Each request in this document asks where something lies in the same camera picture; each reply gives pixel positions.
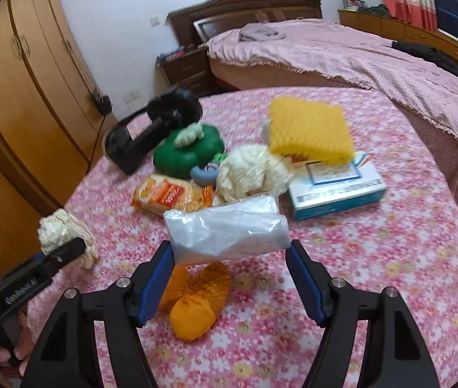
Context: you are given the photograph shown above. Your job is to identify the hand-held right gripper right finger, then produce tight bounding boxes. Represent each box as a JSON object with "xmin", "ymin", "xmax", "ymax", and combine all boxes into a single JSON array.
[{"xmin": 286, "ymin": 239, "xmax": 442, "ymax": 388}]

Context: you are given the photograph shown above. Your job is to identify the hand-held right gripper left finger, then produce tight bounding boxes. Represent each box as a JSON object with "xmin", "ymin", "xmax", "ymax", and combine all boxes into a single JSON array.
[{"xmin": 21, "ymin": 240, "xmax": 177, "ymax": 388}]

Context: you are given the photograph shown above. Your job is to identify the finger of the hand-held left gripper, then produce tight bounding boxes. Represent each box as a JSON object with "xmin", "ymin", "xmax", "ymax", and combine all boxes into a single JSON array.
[{"xmin": 31, "ymin": 238, "xmax": 88, "ymax": 278}]

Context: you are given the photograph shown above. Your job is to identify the cream paper ball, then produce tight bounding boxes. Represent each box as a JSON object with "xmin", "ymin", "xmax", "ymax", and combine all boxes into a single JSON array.
[{"xmin": 37, "ymin": 209, "xmax": 99, "ymax": 271}]

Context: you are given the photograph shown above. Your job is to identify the blue and white cardboard box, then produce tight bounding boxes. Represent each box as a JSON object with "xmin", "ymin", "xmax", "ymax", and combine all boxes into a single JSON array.
[{"xmin": 288, "ymin": 151, "xmax": 387, "ymax": 221}]

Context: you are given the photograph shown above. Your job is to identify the clear plastic bag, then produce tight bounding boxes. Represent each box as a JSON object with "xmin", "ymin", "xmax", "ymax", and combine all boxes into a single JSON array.
[{"xmin": 163, "ymin": 195, "xmax": 292, "ymax": 267}]

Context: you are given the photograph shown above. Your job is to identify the white knitted sock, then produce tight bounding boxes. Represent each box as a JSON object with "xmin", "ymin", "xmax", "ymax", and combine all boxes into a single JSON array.
[{"xmin": 216, "ymin": 145, "xmax": 294, "ymax": 203}]

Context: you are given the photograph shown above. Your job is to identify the orange mesh cloth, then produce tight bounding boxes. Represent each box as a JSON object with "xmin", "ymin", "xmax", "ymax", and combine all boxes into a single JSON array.
[{"xmin": 158, "ymin": 262, "xmax": 232, "ymax": 342}]

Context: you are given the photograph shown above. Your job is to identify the pink floral tablecloth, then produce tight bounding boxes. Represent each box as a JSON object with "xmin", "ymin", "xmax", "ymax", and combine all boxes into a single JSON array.
[{"xmin": 19, "ymin": 87, "xmax": 458, "ymax": 388}]

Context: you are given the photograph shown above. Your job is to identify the orange snack packet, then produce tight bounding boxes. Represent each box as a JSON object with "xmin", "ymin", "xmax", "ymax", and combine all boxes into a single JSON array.
[{"xmin": 131, "ymin": 174, "xmax": 213, "ymax": 216}]

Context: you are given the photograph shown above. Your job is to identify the blue-grey plastic toy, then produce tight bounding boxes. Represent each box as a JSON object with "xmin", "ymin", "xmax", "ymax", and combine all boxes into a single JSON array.
[{"xmin": 191, "ymin": 151, "xmax": 230, "ymax": 187}]

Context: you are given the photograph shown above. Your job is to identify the black suction phone holder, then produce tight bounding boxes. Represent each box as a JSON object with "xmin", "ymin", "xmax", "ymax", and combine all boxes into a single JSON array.
[{"xmin": 104, "ymin": 88, "xmax": 203, "ymax": 176}]

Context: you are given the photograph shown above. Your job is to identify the green clover-shaped toy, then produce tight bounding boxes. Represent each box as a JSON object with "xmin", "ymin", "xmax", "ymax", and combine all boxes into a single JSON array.
[{"xmin": 153, "ymin": 123, "xmax": 225, "ymax": 178}]

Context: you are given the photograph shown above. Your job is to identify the black power adapter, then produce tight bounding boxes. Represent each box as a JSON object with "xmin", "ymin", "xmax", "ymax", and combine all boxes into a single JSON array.
[{"xmin": 91, "ymin": 93, "xmax": 112, "ymax": 114}]

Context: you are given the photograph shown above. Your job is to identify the yellow sponge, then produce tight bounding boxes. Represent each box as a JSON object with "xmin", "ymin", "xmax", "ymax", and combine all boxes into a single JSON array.
[{"xmin": 268, "ymin": 96, "xmax": 355, "ymax": 166}]

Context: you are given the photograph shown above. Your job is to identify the light wooden wardrobe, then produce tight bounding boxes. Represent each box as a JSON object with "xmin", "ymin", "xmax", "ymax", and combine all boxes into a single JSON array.
[{"xmin": 0, "ymin": 0, "xmax": 120, "ymax": 287}]

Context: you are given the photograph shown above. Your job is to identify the dark wooden nightstand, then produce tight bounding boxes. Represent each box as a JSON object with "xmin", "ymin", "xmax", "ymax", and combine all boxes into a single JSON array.
[{"xmin": 155, "ymin": 46, "xmax": 213, "ymax": 98}]

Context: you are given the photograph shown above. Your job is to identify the colourful items on nightstand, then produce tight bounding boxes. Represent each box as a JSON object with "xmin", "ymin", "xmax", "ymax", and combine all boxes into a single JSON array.
[{"xmin": 158, "ymin": 50, "xmax": 187, "ymax": 63}]

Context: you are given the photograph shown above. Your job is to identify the pink striped bed blanket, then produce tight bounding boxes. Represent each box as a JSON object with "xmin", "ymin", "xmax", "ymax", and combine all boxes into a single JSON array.
[{"xmin": 206, "ymin": 18, "xmax": 458, "ymax": 170}]

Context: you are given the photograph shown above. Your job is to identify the folded mauve cloth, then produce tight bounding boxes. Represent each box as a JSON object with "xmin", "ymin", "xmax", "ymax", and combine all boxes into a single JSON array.
[{"xmin": 238, "ymin": 23, "xmax": 286, "ymax": 42}]

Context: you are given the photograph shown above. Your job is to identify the dark clothing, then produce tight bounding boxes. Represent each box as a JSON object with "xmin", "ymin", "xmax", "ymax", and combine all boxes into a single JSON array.
[{"xmin": 392, "ymin": 41, "xmax": 458, "ymax": 93}]

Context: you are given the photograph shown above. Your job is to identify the low wooden cabinet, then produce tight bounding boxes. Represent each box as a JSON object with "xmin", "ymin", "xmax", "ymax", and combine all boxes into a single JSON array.
[{"xmin": 337, "ymin": 9, "xmax": 458, "ymax": 77}]

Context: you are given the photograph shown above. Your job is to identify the dark wooden bed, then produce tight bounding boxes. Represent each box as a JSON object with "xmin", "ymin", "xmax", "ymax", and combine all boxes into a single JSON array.
[{"xmin": 166, "ymin": 0, "xmax": 458, "ymax": 211}]

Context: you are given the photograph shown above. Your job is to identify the white and red curtain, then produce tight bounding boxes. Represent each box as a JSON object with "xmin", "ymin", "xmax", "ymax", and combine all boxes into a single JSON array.
[{"xmin": 374, "ymin": 0, "xmax": 438, "ymax": 33}]

